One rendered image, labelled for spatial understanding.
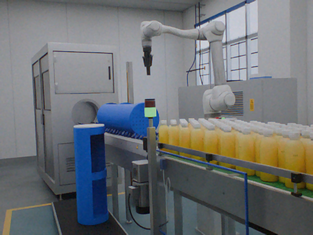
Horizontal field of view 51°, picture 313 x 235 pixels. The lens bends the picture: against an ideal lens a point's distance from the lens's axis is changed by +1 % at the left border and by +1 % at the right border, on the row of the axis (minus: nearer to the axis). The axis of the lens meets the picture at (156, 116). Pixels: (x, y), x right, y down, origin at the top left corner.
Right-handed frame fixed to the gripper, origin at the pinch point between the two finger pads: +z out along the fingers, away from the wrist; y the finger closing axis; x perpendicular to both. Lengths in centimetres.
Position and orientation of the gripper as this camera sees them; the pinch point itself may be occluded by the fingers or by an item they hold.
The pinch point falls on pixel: (148, 71)
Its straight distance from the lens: 279.8
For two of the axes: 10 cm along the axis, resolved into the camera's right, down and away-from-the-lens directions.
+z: 0.6, 10.0, 0.3
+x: -7.7, 0.6, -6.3
